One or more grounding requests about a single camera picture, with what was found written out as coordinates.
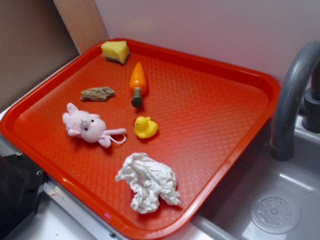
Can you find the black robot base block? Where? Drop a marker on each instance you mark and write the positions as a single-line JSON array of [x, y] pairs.
[[21, 186]]

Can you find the crumpled white paper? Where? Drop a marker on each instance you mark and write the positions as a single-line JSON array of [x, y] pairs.
[[150, 181]]

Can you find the yellow rubber duck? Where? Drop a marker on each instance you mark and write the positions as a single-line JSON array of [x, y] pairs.
[[144, 127]]

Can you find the red plastic tray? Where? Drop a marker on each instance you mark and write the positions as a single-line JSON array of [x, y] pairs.
[[207, 113]]

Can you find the orange toy carrot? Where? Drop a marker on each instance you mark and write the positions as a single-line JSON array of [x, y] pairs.
[[138, 85]]

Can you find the brown wood piece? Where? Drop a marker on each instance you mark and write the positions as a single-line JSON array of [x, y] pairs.
[[97, 94]]

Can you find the pink plush bunny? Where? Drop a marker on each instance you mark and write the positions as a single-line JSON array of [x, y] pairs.
[[90, 127]]

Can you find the yellow sponge piece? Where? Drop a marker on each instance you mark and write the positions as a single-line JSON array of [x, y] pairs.
[[116, 51]]

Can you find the grey toy sink basin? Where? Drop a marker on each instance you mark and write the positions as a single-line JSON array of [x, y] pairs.
[[264, 199]]

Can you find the brown cardboard panel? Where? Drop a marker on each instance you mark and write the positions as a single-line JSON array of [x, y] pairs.
[[38, 37]]

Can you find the dark grey faucet knob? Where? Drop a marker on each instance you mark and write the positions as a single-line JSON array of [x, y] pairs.
[[311, 121]]

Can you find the grey toy faucet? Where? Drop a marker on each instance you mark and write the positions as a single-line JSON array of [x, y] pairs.
[[303, 73]]

